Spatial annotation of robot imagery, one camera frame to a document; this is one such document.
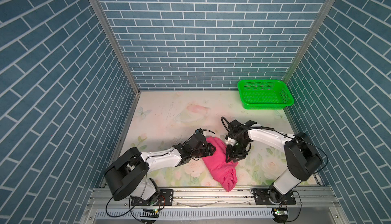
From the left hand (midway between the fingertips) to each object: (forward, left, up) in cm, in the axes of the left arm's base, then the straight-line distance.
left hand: (217, 152), depth 83 cm
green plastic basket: (+50, -41, -5) cm, 65 cm away
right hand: (-4, -7, -2) cm, 8 cm away
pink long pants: (-11, -3, 0) cm, 11 cm away
